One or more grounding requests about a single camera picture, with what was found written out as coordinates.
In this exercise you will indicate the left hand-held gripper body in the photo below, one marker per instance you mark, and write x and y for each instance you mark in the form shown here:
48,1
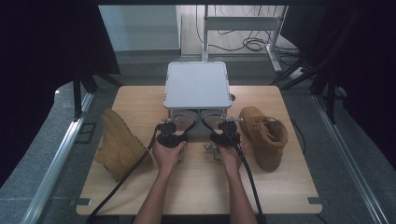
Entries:
171,140

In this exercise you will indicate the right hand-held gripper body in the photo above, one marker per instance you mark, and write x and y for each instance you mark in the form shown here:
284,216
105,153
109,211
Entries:
225,137

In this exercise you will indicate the black heeled sandal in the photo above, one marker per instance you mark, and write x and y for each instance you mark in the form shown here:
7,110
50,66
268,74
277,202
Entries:
186,119
208,116

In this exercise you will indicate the tan suede boot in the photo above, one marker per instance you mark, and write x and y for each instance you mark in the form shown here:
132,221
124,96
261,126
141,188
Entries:
120,146
264,140

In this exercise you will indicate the white shoe rack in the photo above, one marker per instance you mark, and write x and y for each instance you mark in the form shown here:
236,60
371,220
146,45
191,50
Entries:
197,85

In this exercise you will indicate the person's left hand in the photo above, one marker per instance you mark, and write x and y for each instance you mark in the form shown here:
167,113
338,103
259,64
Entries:
166,157

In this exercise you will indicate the person's right hand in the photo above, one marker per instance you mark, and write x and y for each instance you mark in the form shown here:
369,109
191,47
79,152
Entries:
230,160

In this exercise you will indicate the white power strip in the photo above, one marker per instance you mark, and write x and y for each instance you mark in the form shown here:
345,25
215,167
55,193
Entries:
296,73

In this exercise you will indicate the white cabinet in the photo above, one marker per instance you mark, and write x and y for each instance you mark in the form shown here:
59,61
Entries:
140,28

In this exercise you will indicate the dark curtain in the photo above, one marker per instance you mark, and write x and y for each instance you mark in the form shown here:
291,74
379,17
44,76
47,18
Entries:
370,77
46,62

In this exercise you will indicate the white metal desk frame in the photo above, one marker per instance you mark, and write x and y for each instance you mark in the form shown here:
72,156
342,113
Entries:
239,23

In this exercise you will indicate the aluminium rail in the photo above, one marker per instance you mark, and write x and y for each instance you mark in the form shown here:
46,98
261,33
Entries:
53,168
351,161

